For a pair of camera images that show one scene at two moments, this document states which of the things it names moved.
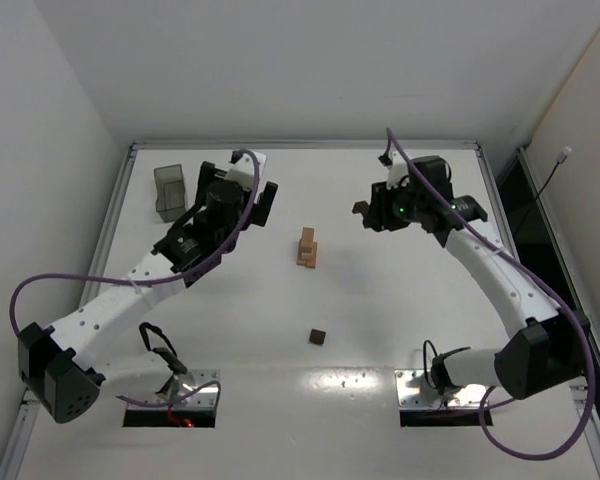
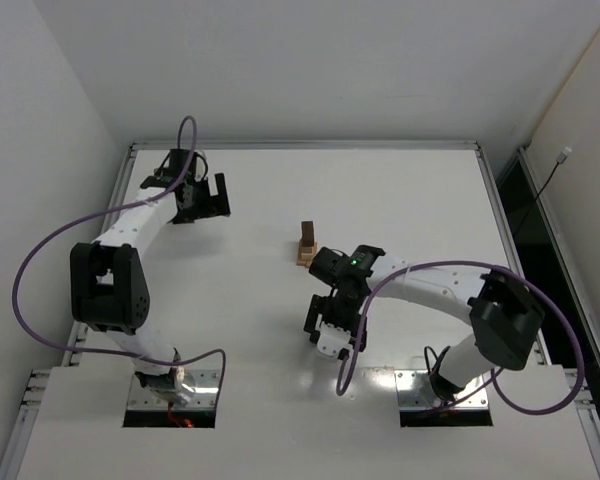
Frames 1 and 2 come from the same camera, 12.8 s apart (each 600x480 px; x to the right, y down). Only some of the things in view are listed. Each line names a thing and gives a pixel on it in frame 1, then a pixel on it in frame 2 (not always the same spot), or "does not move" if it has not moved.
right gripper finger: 371,220 → 315,308
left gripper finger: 261,210 → 218,205
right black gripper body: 375,206 → 335,316
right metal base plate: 414,391 does not move
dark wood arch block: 360,207 → 307,239
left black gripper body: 265,203 → 203,198
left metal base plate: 200,398 does not move
